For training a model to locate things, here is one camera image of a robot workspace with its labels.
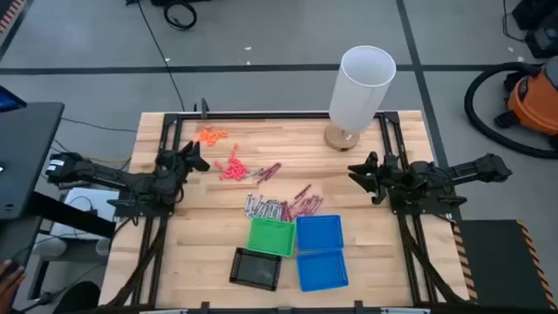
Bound grey rounded object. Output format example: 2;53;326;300
32;237;66;258

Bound black mat hazard-striped edges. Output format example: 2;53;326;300
451;219;558;311

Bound blue plastic slotted basket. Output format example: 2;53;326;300
296;249;350;293
296;214;344;253

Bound white box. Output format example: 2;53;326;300
50;187;121;242

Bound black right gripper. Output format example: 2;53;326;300
347;152;415;205

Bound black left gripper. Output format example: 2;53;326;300
155;141;211;176

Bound black plastic slotted basket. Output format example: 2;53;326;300
228;247;282;292

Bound blue screen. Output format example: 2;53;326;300
0;85;28;113

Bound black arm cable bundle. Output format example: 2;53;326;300
398;215;463;304
106;215;169;309

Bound person's hand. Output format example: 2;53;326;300
0;260;27;314

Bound black rounded object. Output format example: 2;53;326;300
51;281;101;314

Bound yellow cable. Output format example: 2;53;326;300
85;154;132;166

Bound coiled black cable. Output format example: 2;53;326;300
163;0;198;31

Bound black desk crossbar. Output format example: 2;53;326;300
25;191;117;239

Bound black desk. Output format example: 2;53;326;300
0;101;65;222

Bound black equipment cases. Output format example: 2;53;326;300
512;0;558;60

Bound green plastic slotted basket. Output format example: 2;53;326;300
247;216;297;258

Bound black floor cable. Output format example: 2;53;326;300
137;0;187;113

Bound table lamp white shade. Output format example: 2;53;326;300
323;44;398;153

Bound orange shop vacuum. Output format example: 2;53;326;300
494;56;558;152
463;61;558;160

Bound black clamp post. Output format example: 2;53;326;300
194;98;211;119

